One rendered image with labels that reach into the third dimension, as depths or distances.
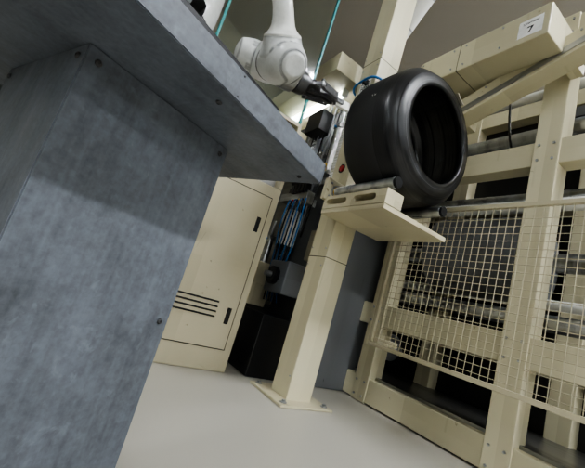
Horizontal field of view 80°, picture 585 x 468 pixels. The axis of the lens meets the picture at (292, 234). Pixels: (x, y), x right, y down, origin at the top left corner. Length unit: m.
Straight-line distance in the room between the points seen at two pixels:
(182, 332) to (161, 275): 1.04
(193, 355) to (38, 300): 1.19
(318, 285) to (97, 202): 1.16
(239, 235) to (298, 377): 0.67
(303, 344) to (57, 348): 1.13
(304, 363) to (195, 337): 0.48
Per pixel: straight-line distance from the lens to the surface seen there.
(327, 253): 1.54
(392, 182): 1.29
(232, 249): 1.61
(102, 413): 0.60
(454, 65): 2.00
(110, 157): 0.51
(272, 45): 1.02
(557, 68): 1.92
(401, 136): 1.33
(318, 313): 1.54
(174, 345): 1.60
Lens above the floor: 0.39
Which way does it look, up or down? 11 degrees up
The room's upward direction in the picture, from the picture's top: 17 degrees clockwise
